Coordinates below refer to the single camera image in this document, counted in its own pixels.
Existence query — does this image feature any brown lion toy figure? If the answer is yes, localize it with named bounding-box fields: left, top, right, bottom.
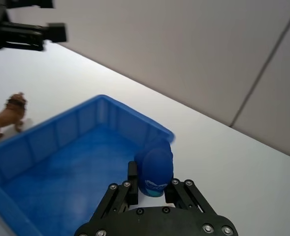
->
left=0, top=92, right=29, bottom=145

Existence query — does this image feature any blue rounded toy figure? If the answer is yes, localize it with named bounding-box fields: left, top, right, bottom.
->
left=134, top=139, right=174, bottom=198

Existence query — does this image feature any blue plastic bin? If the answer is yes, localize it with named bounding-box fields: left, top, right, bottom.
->
left=0, top=94, right=176, bottom=236

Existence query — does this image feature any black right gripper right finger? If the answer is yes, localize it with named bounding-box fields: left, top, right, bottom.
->
left=164, top=178, right=219, bottom=215

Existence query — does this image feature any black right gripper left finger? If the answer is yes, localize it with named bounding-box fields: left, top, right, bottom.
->
left=91, top=161, right=139, bottom=220

